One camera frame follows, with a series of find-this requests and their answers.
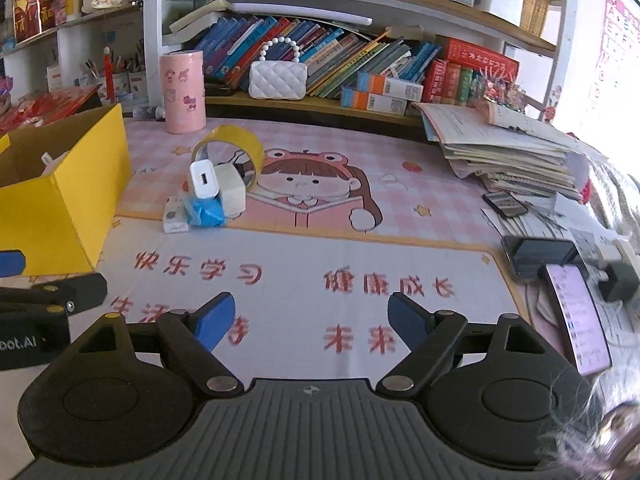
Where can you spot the thick beige book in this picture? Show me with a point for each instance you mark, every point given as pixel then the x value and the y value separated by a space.
pixel 200 15

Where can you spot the small white box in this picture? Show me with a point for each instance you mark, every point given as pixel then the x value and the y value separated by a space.
pixel 172 220

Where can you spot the white bookshelf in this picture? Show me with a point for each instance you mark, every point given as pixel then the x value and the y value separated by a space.
pixel 152 35

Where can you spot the white card box red label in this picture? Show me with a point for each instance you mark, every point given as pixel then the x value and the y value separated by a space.
pixel 55 79

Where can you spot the pink rabbit sticker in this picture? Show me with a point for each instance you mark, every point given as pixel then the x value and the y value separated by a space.
pixel 551 107

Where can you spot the white pen holder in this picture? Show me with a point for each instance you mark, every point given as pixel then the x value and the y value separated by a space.
pixel 95 82
pixel 132 85

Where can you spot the thick red book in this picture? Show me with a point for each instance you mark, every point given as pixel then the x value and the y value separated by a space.
pixel 475 57

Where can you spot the white paper roll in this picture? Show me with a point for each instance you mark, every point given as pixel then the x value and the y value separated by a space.
pixel 300 14

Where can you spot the cream power adapter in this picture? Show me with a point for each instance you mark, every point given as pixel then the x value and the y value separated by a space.
pixel 230 185

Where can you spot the white side shelf unit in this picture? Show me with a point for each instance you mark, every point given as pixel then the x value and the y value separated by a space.
pixel 65 50

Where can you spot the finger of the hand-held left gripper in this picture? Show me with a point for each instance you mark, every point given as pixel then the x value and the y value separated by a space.
pixel 75 292
pixel 11 263

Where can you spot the small black phone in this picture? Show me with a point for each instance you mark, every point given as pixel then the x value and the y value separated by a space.
pixel 505 204

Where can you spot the phone with lit screen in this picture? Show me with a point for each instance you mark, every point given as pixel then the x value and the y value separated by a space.
pixel 575 320

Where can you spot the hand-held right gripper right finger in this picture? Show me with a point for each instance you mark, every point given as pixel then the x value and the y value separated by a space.
pixel 406 317

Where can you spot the yellow tape roll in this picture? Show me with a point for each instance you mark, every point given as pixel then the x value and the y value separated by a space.
pixel 235 135

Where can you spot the red dictionary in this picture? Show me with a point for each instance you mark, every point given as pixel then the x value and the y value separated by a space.
pixel 453 85
pixel 436 82

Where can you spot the yellow cardboard box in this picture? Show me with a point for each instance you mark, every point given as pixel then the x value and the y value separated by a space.
pixel 65 220

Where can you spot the colourful paper decoration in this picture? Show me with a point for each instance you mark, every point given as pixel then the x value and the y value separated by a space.
pixel 502 92

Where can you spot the red tassel ornament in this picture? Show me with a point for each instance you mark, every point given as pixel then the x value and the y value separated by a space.
pixel 107 77

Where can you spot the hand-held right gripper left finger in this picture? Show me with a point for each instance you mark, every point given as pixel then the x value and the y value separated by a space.
pixel 215 317

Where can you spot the row of blue picture books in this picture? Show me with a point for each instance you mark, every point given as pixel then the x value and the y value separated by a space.
pixel 340 60

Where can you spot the green dictionary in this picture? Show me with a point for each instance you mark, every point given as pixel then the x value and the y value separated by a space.
pixel 466 87

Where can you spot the white quilted handbag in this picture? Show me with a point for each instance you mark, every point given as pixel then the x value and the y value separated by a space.
pixel 277 80

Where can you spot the pink printed table mat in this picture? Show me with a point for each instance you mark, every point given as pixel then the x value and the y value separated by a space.
pixel 300 260

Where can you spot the orange and white box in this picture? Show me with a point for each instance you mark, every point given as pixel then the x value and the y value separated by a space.
pixel 390 86
pixel 375 101

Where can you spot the pink cartoon canister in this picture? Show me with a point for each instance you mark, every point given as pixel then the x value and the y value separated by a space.
pixel 182 92

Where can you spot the red festive gift bag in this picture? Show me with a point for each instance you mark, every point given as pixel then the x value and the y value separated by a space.
pixel 35 7

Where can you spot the alphabet wall poster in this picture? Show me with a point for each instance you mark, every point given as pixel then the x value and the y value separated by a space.
pixel 615 55

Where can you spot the grey knitted blanket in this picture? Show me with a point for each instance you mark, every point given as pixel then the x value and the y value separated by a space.
pixel 615 195

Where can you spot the black charger plug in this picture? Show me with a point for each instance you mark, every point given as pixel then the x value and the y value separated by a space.
pixel 620 282

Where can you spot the blue plastic bag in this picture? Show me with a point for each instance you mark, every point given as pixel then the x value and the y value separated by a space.
pixel 205 212

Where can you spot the stack of papers and workbooks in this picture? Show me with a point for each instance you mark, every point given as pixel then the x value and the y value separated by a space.
pixel 500 150

